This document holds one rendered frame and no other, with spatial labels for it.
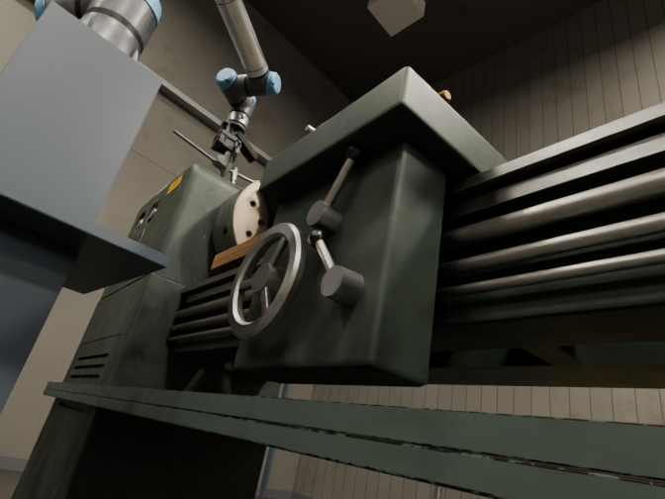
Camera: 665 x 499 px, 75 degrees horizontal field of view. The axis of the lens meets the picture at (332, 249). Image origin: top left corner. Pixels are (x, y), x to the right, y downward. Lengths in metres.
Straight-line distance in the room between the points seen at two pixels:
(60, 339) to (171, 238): 2.86
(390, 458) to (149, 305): 0.99
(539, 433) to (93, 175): 0.73
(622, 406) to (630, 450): 3.53
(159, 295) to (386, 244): 0.88
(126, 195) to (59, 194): 3.63
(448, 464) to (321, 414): 0.13
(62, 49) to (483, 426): 0.82
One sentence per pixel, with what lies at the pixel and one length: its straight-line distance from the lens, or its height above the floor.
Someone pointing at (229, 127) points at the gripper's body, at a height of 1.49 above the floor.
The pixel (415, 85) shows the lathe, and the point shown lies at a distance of 0.52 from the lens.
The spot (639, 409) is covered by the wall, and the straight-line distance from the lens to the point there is 3.75.
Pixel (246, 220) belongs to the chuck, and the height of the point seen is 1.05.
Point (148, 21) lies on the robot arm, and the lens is 1.07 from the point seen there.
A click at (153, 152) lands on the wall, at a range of 4.66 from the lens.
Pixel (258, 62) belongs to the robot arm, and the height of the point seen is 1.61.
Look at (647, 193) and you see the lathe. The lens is 0.45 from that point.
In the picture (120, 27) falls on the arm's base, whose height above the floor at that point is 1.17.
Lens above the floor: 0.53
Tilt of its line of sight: 25 degrees up
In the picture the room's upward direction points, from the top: 12 degrees clockwise
